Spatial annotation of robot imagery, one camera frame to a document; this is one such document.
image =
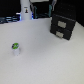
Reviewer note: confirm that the black kcup holder drawer box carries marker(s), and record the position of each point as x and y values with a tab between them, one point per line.
63	20

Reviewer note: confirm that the green lid kcup pod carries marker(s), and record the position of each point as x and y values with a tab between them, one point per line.
15	48

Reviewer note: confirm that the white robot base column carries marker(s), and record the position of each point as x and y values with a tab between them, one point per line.
26	13

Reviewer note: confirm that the black chair frame background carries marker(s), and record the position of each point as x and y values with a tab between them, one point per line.
42	9

